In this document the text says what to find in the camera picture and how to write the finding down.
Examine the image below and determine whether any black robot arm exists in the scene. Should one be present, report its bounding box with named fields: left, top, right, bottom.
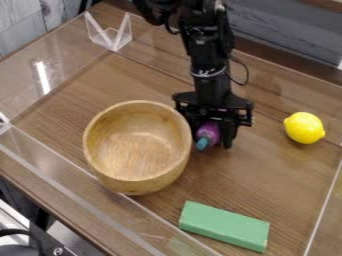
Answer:
left=133, top=0, right=254, bottom=150

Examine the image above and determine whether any brown wooden bowl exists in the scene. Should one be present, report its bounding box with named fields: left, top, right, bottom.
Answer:
left=83, top=100, right=193, bottom=195

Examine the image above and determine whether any clear acrylic front wall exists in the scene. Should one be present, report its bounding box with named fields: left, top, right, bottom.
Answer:
left=0, top=123, right=222, bottom=256

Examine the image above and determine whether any purple toy eggplant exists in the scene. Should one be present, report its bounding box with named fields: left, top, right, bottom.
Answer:
left=195, top=121, right=221, bottom=150

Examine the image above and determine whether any yellow toy lemon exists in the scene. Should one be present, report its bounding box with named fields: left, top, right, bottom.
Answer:
left=284, top=112, right=326, bottom=145

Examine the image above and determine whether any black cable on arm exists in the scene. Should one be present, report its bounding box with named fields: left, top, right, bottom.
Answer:
left=225, top=56, right=252, bottom=87

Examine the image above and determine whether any black cable lower left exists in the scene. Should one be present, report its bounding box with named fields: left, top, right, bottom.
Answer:
left=0, top=228, right=48, bottom=256

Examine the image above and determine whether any green rectangular sponge block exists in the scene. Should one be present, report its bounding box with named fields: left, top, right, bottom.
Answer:
left=179, top=201, right=270, bottom=253

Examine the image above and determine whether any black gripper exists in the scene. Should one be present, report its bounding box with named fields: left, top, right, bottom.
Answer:
left=173, top=70, right=254, bottom=149

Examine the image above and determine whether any clear acrylic corner bracket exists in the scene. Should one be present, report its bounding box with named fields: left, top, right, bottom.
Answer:
left=85, top=12, right=133, bottom=52

